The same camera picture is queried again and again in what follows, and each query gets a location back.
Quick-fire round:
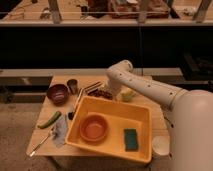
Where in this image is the orange bowl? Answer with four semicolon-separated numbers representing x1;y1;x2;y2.
79;114;109;143

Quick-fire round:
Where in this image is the green sponge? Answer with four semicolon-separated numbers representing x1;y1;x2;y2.
124;129;139;151

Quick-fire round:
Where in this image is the green cucumber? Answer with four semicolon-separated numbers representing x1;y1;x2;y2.
37;111;62;129

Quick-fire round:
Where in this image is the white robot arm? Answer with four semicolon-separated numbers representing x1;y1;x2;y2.
106;60;213;171

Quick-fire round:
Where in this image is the metal spoon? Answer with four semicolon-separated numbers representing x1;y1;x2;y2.
29;131;54;157

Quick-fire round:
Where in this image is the purple bowl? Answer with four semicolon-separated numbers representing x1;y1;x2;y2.
47;84;69;105

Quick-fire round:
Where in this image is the small dark eggplant toy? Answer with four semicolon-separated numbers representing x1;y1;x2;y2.
68;112;74;120

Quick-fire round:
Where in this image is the yellow-green pear toy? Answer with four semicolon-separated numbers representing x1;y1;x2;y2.
120;88;135;102

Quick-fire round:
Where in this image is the wooden table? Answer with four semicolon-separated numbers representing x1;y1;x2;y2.
26;75;170;157

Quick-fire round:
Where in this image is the striped brown block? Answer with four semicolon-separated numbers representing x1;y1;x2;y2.
84;82;102;94

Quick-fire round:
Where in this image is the grey cloth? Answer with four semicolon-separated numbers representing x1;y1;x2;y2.
52;115;68;148

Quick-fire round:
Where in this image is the white cup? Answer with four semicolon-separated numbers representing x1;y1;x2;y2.
152;136;170;158

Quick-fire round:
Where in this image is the yellow plastic tub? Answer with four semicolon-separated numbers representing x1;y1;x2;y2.
65;96;152;163

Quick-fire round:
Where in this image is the small metal cup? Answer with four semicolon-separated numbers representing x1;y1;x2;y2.
67;79;78;94

